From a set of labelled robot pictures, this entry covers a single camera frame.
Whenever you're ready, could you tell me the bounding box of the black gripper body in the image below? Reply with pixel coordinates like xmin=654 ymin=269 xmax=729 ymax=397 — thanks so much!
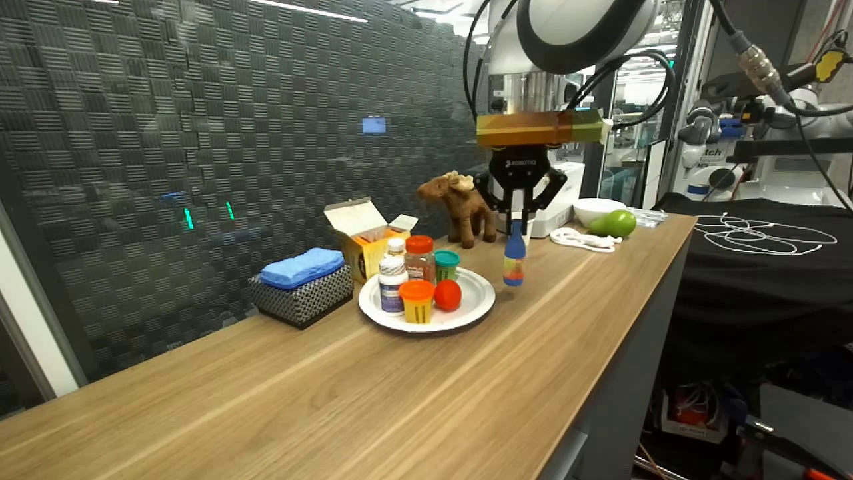
xmin=482 ymin=143 xmax=572 ymax=216

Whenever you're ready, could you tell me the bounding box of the blue toy bottle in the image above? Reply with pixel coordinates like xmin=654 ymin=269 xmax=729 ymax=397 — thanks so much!
xmin=501 ymin=220 xmax=528 ymax=292

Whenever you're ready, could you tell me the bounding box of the teal lid dough can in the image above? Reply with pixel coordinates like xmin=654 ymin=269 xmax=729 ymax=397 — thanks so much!
xmin=432 ymin=247 xmax=464 ymax=284

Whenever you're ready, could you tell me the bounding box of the spice jar orange lid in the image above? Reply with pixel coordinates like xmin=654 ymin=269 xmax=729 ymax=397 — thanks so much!
xmin=402 ymin=231 xmax=438 ymax=284

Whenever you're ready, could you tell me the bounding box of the red toy strawberry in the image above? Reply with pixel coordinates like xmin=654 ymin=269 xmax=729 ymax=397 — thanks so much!
xmin=432 ymin=277 xmax=464 ymax=313

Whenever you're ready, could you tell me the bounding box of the orange lid dough can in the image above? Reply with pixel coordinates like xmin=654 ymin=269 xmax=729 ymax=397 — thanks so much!
xmin=397 ymin=277 xmax=438 ymax=324

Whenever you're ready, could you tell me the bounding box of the white supplement bottle blue label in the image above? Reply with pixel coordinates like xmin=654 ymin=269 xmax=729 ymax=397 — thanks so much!
xmin=377 ymin=252 xmax=412 ymax=313

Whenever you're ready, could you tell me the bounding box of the white paper plate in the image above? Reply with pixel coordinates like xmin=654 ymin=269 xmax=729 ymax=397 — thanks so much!
xmin=355 ymin=263 xmax=498 ymax=336

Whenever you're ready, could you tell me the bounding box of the brown plush moose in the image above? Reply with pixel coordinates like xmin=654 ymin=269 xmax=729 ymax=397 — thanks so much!
xmin=416 ymin=168 xmax=501 ymax=251

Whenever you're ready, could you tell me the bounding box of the white bowl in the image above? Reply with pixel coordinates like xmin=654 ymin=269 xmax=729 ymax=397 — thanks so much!
xmin=572 ymin=197 xmax=630 ymax=229

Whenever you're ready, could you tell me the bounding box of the green toy lime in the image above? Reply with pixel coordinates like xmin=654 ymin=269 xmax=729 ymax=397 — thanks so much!
xmin=588 ymin=207 xmax=641 ymax=240

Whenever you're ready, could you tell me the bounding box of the open yellow cardboard box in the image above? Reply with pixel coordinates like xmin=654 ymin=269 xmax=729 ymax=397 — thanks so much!
xmin=324 ymin=193 xmax=422 ymax=283

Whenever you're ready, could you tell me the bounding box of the white blue lab equipment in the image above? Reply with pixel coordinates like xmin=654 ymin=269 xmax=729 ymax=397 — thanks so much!
xmin=677 ymin=96 xmax=770 ymax=197

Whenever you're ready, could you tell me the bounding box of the blue folded cloth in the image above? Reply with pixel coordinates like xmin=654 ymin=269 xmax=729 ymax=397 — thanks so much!
xmin=260 ymin=245 xmax=347 ymax=292

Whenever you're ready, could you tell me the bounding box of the grey mesh box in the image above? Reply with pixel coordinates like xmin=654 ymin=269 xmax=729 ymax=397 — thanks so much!
xmin=249 ymin=263 xmax=359 ymax=331

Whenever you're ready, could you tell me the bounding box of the black cloth covered table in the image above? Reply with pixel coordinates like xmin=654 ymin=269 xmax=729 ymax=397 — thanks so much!
xmin=656 ymin=189 xmax=853 ymax=376

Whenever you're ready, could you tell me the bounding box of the red object under table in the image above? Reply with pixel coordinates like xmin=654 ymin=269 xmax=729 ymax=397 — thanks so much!
xmin=665 ymin=381 xmax=718 ymax=437

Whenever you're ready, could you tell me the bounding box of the white rope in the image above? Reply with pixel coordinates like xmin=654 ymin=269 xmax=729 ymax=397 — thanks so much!
xmin=546 ymin=227 xmax=625 ymax=255

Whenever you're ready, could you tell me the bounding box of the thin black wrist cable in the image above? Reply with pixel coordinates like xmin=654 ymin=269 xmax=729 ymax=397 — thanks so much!
xmin=462 ymin=0 xmax=677 ymax=132

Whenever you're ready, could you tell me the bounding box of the white cable coil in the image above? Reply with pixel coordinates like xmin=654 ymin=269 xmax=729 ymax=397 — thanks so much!
xmin=693 ymin=209 xmax=840 ymax=260

